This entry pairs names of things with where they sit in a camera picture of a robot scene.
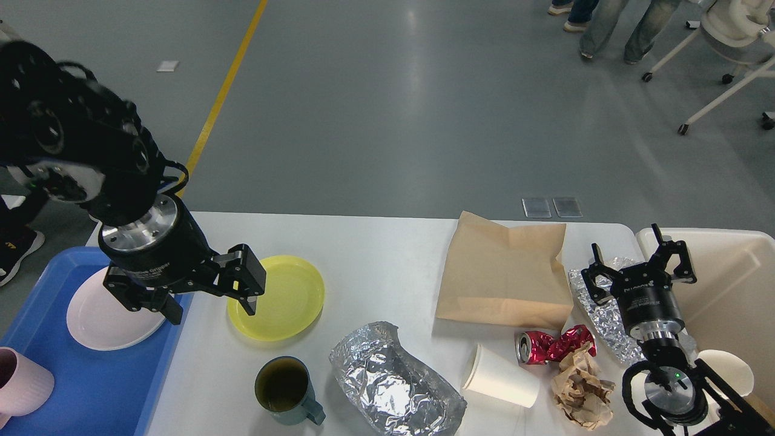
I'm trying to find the yellow plate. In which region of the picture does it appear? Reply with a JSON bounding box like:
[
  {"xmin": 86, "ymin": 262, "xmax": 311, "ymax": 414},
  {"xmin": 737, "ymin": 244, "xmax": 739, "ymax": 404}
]
[{"xmin": 227, "ymin": 255, "xmax": 326, "ymax": 342}]

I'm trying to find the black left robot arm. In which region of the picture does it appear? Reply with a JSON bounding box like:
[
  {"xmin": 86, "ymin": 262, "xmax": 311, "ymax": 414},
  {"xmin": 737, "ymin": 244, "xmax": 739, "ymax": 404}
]
[{"xmin": 1, "ymin": 41, "xmax": 266, "ymax": 325}]

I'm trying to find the flat foil sheet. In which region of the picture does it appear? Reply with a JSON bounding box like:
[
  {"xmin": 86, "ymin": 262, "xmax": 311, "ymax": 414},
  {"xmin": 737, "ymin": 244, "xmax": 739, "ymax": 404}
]
[{"xmin": 568, "ymin": 257, "xmax": 698, "ymax": 366}]

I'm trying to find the person in blue jeans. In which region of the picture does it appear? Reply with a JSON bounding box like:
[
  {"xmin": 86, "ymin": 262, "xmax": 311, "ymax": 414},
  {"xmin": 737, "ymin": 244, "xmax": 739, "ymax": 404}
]
[{"xmin": 579, "ymin": 0, "xmax": 682, "ymax": 65}]

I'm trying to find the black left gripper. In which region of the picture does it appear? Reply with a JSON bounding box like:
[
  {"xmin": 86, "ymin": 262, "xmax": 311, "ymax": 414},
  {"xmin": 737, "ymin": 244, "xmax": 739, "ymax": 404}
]
[{"xmin": 99, "ymin": 194, "xmax": 268, "ymax": 325}]

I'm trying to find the pink plate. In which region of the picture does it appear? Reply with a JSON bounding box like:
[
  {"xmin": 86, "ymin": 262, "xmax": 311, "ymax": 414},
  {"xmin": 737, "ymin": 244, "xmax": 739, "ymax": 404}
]
[{"xmin": 66, "ymin": 266, "xmax": 165, "ymax": 351}]

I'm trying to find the floor outlet plate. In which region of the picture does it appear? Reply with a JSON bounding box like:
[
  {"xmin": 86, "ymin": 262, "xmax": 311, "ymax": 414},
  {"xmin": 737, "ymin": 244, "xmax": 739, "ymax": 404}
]
[
  {"xmin": 552, "ymin": 197, "xmax": 584, "ymax": 219},
  {"xmin": 521, "ymin": 197, "xmax": 553, "ymax": 220}
]

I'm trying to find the crushed red can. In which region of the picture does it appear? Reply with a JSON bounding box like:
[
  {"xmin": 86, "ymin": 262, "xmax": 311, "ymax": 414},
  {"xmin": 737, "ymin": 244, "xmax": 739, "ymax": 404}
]
[{"xmin": 515, "ymin": 325, "xmax": 597, "ymax": 365}]

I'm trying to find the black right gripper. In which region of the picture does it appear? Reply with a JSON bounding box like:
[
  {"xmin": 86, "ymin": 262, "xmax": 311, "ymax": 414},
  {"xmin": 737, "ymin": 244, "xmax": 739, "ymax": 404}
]
[{"xmin": 581, "ymin": 223, "xmax": 697, "ymax": 340}]

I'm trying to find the crumpled foil tray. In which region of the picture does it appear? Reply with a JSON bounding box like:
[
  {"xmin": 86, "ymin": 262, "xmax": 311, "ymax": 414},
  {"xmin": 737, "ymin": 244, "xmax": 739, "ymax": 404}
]
[{"xmin": 329, "ymin": 321, "xmax": 467, "ymax": 435}]

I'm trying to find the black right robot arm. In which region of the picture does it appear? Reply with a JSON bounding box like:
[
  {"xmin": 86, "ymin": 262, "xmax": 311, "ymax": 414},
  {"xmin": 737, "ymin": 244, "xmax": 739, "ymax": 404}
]
[{"xmin": 581, "ymin": 224, "xmax": 773, "ymax": 435}]

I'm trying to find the floor outlet plate right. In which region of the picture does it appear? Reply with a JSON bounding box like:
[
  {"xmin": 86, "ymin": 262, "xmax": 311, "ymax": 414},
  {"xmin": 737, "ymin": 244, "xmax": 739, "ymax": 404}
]
[{"xmin": 552, "ymin": 197, "xmax": 584, "ymax": 219}]

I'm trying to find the beige plastic bin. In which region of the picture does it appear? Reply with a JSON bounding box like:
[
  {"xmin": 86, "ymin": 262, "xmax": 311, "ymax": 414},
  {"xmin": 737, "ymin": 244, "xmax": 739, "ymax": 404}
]
[{"xmin": 661, "ymin": 227, "xmax": 774, "ymax": 420}]

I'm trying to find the brown paper bag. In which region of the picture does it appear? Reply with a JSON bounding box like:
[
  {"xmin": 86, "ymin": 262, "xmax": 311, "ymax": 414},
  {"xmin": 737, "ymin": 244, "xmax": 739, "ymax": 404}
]
[{"xmin": 435, "ymin": 211, "xmax": 573, "ymax": 329}]

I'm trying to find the floor outlet plate left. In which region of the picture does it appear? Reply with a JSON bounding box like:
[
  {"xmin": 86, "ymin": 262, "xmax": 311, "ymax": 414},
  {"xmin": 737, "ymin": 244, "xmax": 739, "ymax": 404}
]
[{"xmin": 521, "ymin": 197, "xmax": 553, "ymax": 220}]

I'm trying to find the blue plastic tray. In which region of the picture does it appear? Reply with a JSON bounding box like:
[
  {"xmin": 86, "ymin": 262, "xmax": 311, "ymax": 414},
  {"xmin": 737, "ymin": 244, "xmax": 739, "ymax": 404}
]
[{"xmin": 2, "ymin": 246, "xmax": 182, "ymax": 435}]

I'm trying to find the white paper cup in bin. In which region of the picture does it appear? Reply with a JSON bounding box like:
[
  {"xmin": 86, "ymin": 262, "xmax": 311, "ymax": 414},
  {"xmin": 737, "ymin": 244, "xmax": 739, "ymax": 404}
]
[{"xmin": 697, "ymin": 349, "xmax": 755, "ymax": 397}]

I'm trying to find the crumpled brown paper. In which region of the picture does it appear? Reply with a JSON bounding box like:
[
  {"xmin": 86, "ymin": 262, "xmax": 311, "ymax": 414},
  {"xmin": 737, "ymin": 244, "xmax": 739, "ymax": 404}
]
[{"xmin": 551, "ymin": 344, "xmax": 616, "ymax": 431}]

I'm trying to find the teal green mug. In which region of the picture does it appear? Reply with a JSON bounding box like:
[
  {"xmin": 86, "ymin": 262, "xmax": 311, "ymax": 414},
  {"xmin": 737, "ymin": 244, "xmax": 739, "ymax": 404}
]
[{"xmin": 254, "ymin": 356, "xmax": 326, "ymax": 426}]

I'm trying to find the pink ribbed mug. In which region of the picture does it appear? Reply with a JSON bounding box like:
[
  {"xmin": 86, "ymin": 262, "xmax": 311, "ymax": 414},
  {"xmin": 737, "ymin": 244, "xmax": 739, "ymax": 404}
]
[{"xmin": 1, "ymin": 346, "xmax": 55, "ymax": 428}]

